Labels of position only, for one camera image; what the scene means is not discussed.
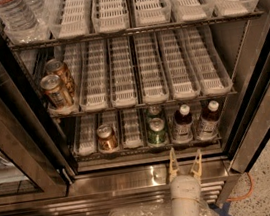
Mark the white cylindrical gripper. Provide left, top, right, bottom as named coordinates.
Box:
left=168, top=148, right=203, bottom=201

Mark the dark bottle white cap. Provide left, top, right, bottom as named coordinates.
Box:
left=167, top=103, right=196, bottom=145
left=190, top=99, right=225, bottom=142

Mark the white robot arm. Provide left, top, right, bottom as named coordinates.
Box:
left=168, top=148, right=202, bottom=216

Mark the copper can bottom shelf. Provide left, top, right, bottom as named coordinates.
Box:
left=96, top=124, right=118, bottom=152

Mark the steel fridge base grille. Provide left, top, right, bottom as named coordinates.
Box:
left=0, top=151, right=246, bottom=216

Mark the steel fridge door right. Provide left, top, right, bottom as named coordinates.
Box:
left=229, top=25, right=270, bottom=173

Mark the gold can front middle shelf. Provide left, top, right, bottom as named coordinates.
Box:
left=40, top=74, right=74, bottom=108

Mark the gold can shelf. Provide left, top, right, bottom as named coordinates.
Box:
left=40, top=74, right=74, bottom=108
left=45, top=58, right=75, bottom=97

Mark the glass fridge door left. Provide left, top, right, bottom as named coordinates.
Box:
left=0, top=20, right=75, bottom=208

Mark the gold can rear middle shelf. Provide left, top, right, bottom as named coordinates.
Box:
left=45, top=58, right=75, bottom=97

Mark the clear water bottle rear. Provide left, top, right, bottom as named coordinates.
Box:
left=25, top=0, right=45, bottom=18

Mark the clear water bottle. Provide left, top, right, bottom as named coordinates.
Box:
left=0, top=0, right=37, bottom=31
left=25, top=0, right=45, bottom=18

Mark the clear water bottle front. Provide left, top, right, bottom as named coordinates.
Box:
left=0, top=0, right=37, bottom=31

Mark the green can front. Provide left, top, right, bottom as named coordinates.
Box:
left=147, top=118, right=167, bottom=146

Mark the green can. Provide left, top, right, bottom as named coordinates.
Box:
left=146, top=105, right=163, bottom=121
left=147, top=118, right=167, bottom=146

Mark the blue tape cross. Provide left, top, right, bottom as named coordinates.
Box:
left=209, top=202, right=232, bottom=216

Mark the green can rear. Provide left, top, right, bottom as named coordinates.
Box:
left=146, top=105, right=163, bottom=121

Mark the bottom wire shelf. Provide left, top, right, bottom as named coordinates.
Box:
left=75, top=137, right=222, bottom=162

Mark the wire shelf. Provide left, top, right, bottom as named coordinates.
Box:
left=9, top=10, right=264, bottom=52
left=51, top=88, right=238, bottom=119
left=75, top=137, right=222, bottom=162

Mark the middle wire shelf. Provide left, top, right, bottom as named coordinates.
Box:
left=51, top=88, right=238, bottom=119

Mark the top wire shelf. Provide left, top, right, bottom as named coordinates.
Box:
left=9, top=10, right=264, bottom=52

